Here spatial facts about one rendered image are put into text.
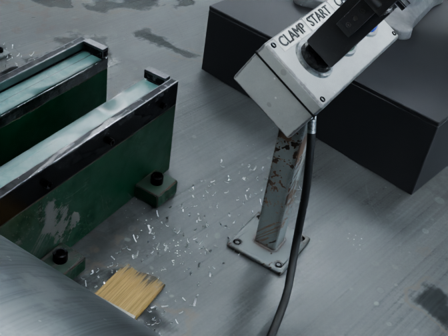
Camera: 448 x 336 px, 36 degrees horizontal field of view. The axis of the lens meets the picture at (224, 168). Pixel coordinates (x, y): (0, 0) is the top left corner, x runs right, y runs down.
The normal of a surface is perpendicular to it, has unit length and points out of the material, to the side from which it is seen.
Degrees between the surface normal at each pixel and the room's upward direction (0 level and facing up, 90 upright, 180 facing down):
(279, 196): 90
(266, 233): 90
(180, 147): 0
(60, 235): 90
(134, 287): 2
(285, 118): 90
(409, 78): 2
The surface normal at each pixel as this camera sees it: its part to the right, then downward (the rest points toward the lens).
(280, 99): -0.53, 0.47
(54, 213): 0.83, 0.42
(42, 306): 0.39, -0.91
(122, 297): 0.15, -0.77
